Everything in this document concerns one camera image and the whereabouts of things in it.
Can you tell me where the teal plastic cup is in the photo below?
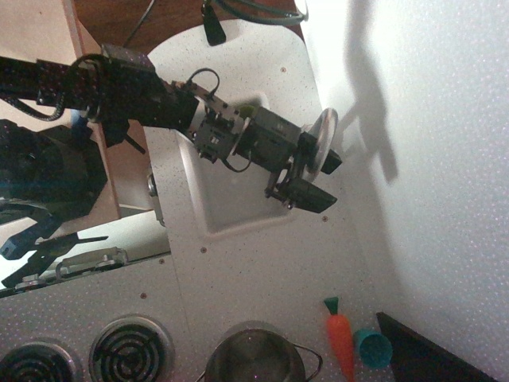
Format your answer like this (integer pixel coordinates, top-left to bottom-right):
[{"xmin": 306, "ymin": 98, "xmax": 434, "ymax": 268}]
[{"xmin": 353, "ymin": 329, "xmax": 393, "ymax": 369}]

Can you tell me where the grey oven door handle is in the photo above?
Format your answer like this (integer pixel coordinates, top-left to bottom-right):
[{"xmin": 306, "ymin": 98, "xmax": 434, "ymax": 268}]
[{"xmin": 55, "ymin": 247, "xmax": 129, "ymax": 280}]

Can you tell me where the white toy sink basin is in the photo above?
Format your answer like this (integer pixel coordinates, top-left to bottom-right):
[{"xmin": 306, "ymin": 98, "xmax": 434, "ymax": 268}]
[{"xmin": 177, "ymin": 135, "xmax": 295, "ymax": 240}]

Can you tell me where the black box at corner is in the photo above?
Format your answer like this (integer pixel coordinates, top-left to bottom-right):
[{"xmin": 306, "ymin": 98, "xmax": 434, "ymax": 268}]
[{"xmin": 376, "ymin": 312, "xmax": 494, "ymax": 382}]

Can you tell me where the black strap at top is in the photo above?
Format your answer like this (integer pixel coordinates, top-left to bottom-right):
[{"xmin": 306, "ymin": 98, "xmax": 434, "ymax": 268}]
[{"xmin": 201, "ymin": 0, "xmax": 227, "ymax": 46}]

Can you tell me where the orange toy carrot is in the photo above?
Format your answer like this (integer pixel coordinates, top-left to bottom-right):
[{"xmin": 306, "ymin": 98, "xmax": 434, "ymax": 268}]
[{"xmin": 323, "ymin": 297, "xmax": 356, "ymax": 381}]

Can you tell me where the metal pot with handles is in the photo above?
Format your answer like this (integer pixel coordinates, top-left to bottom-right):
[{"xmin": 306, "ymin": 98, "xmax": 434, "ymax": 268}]
[{"xmin": 197, "ymin": 328, "xmax": 324, "ymax": 382}]

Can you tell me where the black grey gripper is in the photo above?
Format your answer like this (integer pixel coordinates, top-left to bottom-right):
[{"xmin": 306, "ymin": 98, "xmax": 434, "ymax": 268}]
[{"xmin": 191, "ymin": 99, "xmax": 342, "ymax": 213}]

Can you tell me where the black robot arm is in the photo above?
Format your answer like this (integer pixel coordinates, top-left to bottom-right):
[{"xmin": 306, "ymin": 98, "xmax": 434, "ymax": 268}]
[{"xmin": 1, "ymin": 45, "xmax": 341, "ymax": 213}]

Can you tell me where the black spiral burner at left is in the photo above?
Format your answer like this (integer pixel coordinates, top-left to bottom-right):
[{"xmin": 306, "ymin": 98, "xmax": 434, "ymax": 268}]
[{"xmin": 1, "ymin": 341, "xmax": 80, "ymax": 381}]

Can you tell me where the black spiral stove burner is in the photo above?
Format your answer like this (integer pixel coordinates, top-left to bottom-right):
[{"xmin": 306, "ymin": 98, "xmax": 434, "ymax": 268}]
[{"xmin": 88, "ymin": 314, "xmax": 176, "ymax": 381}]

